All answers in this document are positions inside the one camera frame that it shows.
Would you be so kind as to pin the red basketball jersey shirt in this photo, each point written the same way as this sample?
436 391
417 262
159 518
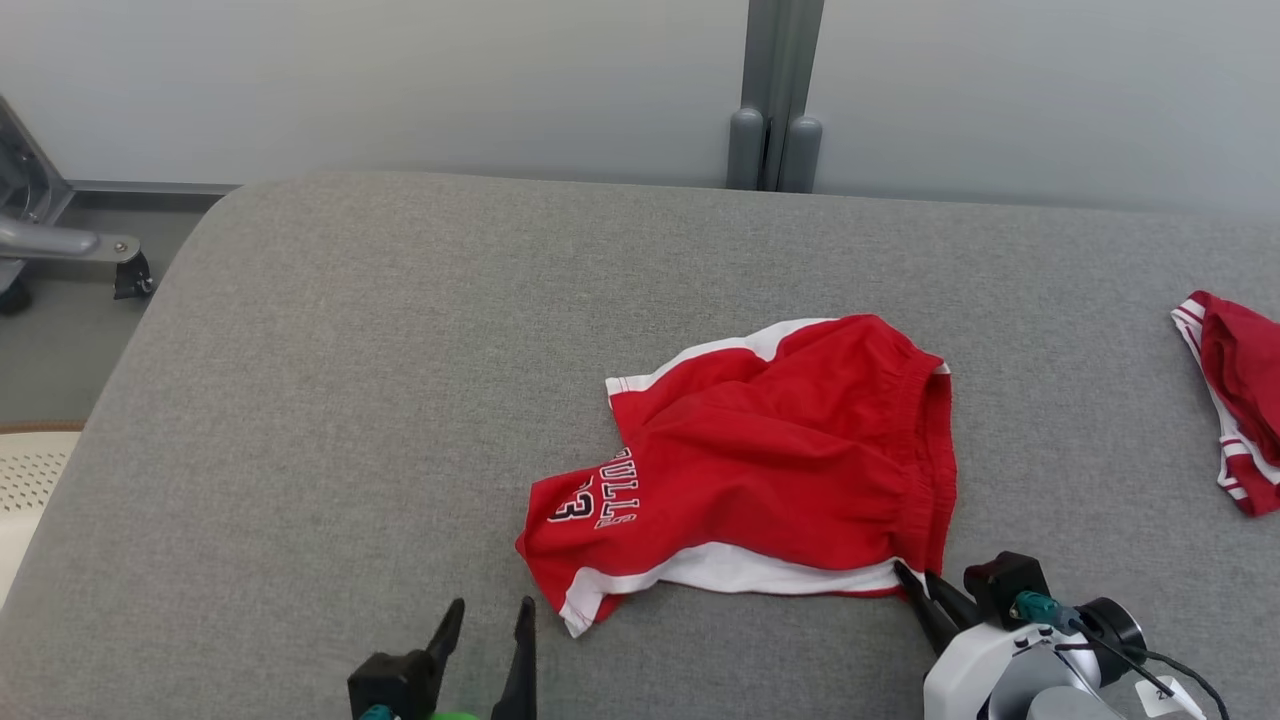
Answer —
1245 380

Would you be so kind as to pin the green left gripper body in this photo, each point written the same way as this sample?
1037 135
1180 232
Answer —
455 716

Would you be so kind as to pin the grey cylindrical post cap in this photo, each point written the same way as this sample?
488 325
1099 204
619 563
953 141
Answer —
746 150
802 155

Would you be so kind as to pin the grey partition post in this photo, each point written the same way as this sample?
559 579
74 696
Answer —
780 60

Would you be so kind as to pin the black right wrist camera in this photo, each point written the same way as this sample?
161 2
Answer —
1000 585

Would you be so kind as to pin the metal chair base with caster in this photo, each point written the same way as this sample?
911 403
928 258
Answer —
50 240

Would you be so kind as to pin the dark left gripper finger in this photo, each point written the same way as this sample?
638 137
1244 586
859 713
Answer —
520 680
448 635

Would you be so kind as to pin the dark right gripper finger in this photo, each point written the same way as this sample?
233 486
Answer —
955 600
930 615

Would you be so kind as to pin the white perforated laundry basket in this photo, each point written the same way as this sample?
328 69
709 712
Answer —
25 490

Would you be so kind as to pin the grey fabric sofa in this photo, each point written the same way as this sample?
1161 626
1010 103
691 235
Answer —
400 400

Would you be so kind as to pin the red white-striped shorts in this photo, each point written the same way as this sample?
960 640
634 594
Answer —
780 460

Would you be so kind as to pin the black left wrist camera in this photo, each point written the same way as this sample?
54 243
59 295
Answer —
390 685

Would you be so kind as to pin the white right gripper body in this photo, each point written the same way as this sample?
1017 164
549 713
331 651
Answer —
960 680

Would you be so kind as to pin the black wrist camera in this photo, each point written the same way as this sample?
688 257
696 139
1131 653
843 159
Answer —
390 685
1000 585

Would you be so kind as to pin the grey baseboard strip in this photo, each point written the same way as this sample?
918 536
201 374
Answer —
150 188

